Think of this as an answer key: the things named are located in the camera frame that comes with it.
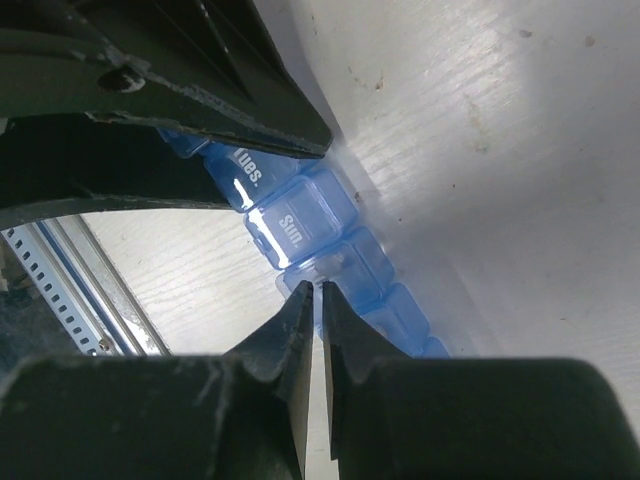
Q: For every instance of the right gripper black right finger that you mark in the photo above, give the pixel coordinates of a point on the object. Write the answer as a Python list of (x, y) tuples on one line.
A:
[(392, 416)]

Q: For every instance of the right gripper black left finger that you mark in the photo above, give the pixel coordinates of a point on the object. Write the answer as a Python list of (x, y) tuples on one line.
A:
[(239, 415)]

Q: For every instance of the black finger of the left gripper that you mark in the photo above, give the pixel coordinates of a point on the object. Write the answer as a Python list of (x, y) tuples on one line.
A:
[(61, 165), (199, 67)]

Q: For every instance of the blue weekly pill organizer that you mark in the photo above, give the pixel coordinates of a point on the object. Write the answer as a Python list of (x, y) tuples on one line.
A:
[(307, 226)]

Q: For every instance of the grey slotted cable duct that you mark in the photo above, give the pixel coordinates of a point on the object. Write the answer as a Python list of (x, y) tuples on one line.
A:
[(45, 268)]

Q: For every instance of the aluminium mounting rail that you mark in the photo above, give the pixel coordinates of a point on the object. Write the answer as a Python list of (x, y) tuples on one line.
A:
[(122, 326)]

